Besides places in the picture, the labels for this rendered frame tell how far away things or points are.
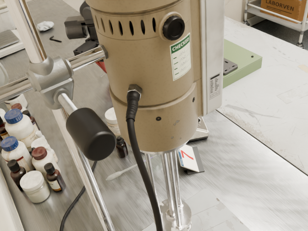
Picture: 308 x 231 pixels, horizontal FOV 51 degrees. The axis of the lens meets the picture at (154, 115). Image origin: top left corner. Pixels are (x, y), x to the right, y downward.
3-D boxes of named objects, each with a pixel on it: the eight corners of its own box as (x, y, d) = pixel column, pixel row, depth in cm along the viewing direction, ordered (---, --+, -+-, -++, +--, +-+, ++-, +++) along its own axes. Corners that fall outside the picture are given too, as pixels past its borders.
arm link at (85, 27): (85, 43, 110) (80, 24, 106) (89, 35, 114) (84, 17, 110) (105, 41, 109) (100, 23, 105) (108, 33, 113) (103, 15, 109)
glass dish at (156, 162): (150, 176, 85) (149, 171, 83) (138, 164, 88) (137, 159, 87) (166, 166, 87) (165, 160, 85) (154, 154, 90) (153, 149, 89)
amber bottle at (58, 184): (59, 179, 88) (48, 158, 82) (68, 184, 86) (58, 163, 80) (49, 189, 86) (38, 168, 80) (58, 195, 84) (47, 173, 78)
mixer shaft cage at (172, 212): (177, 201, 62) (165, 101, 46) (200, 227, 57) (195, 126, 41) (148, 221, 59) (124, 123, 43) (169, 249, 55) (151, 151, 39)
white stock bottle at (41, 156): (62, 166, 91) (50, 141, 85) (60, 181, 87) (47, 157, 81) (42, 169, 91) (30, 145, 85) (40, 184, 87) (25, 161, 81)
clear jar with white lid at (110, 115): (112, 126, 102) (106, 107, 96) (130, 125, 101) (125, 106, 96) (108, 140, 97) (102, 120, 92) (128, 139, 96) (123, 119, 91)
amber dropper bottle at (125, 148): (127, 157, 91) (123, 140, 86) (117, 158, 91) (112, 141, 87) (129, 150, 93) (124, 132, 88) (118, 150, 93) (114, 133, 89)
